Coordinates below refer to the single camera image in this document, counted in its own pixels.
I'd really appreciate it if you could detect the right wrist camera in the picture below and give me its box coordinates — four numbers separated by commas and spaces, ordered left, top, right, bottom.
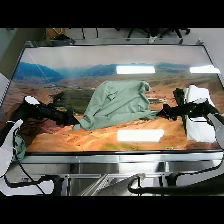
172, 87, 187, 110

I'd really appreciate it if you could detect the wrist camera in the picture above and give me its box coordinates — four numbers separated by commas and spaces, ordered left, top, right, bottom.
49, 91, 68, 109
172, 87, 187, 110

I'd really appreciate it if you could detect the black cable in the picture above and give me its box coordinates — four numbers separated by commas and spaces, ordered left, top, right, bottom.
11, 128, 46, 196

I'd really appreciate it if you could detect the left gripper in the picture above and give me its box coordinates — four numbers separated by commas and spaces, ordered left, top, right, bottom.
54, 109, 81, 127

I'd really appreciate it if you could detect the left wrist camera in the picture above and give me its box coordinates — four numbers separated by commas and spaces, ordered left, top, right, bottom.
49, 91, 68, 109

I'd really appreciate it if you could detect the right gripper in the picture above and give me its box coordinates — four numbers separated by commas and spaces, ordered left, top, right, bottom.
156, 104, 180, 122

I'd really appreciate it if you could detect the pale green garment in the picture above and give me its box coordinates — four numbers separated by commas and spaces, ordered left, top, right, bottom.
13, 133, 28, 163

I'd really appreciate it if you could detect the black chair base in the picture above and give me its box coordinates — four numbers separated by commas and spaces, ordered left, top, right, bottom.
126, 27, 192, 45

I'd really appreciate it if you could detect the silver frame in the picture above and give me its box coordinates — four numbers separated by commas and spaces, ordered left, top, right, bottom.
5, 39, 224, 197

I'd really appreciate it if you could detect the white garment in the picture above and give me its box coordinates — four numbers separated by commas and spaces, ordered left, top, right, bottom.
182, 84, 222, 144

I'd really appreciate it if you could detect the pale green shirt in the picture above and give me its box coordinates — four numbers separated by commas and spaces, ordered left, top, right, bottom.
72, 79, 160, 132

